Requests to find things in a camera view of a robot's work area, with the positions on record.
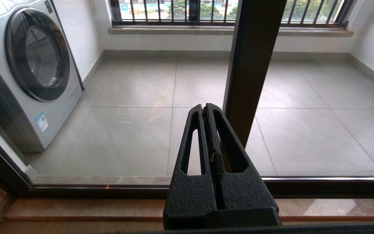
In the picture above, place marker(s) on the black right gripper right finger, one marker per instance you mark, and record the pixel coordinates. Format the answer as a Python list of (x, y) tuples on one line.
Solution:
[(245, 195)]

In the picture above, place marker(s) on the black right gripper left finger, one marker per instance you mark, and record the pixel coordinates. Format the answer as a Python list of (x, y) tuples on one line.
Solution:
[(190, 195)]

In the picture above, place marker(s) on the fixed dark framed glass panel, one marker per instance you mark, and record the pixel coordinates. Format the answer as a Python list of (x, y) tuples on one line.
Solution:
[(336, 185)]

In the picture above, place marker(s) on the white front-load washing machine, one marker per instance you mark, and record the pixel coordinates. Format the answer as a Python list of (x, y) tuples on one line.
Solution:
[(57, 107)]

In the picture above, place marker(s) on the stone window sill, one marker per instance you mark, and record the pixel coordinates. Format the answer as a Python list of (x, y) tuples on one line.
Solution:
[(174, 31)]

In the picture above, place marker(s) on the long black balcony railing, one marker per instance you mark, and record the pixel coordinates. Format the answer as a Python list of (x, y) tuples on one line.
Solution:
[(174, 22)]

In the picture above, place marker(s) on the dark window frame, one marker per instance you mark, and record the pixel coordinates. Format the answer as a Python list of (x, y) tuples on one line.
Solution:
[(194, 9)]

